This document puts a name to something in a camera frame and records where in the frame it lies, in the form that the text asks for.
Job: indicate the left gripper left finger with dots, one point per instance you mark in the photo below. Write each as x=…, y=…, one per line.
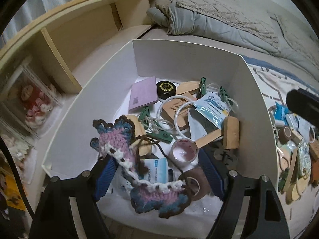
x=53, y=216

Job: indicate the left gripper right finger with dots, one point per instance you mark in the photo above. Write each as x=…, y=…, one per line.
x=265, y=217

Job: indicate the pink blue crochet butterfly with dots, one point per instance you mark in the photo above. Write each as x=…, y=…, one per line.
x=119, y=141

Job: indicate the blue wet wipe packet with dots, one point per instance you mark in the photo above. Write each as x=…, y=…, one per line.
x=280, y=112

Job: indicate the cartoon printed blanket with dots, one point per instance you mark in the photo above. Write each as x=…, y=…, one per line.
x=296, y=147

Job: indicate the brown tape roll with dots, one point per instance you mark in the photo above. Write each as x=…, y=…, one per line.
x=197, y=182

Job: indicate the wooden mallet stamp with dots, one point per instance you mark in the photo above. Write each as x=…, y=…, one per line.
x=229, y=132

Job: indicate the pink tape roll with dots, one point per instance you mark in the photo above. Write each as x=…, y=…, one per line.
x=184, y=151

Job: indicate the grey beige quilt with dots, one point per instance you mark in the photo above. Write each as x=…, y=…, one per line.
x=240, y=23

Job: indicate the red dress doll in case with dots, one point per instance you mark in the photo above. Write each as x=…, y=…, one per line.
x=29, y=101

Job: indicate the green clothes peg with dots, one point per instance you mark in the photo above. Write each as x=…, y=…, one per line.
x=162, y=136

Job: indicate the wooden bedside shelf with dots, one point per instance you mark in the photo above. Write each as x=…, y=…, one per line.
x=72, y=41

